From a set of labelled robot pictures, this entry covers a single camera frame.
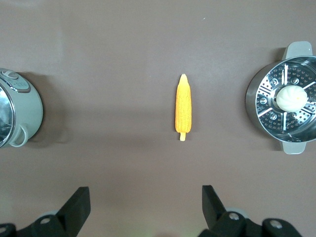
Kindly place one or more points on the perforated steel steamer plate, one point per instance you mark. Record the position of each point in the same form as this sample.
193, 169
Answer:
271, 118

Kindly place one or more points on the white steamed bun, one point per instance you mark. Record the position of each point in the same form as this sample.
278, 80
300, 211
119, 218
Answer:
291, 97

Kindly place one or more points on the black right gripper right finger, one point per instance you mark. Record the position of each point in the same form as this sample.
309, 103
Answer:
217, 217

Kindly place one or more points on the glass lid with gold knob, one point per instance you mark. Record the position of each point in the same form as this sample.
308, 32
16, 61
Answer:
5, 111

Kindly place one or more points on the yellow corn cob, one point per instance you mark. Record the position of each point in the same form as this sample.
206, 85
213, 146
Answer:
183, 106

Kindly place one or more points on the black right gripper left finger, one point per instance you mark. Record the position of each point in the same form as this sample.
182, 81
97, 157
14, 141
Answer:
71, 212

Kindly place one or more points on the stainless steel steamer pot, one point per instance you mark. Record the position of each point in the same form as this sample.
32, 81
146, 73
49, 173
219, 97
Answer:
251, 98

